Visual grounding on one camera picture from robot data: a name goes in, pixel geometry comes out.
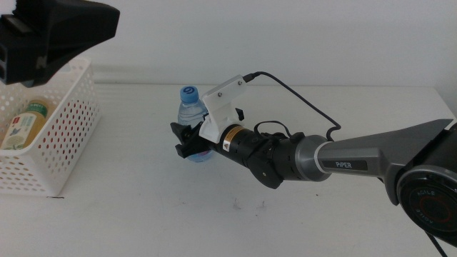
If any yellow tea bottle white cap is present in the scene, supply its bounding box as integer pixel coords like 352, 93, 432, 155
0, 99, 49, 151

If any thin black right gripper cable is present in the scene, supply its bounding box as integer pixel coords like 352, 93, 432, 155
253, 120, 292, 138

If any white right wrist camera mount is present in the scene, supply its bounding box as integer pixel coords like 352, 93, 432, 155
198, 74, 248, 141

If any black arm base cable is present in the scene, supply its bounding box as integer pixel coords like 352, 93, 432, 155
424, 231, 449, 257

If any black right camera cable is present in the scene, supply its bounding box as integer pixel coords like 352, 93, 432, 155
242, 71, 342, 142

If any clear water bottle blue cap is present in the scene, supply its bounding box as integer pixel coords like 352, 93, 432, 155
177, 85, 215, 163

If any white perforated plastic basket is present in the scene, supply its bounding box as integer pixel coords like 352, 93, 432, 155
0, 56, 103, 197

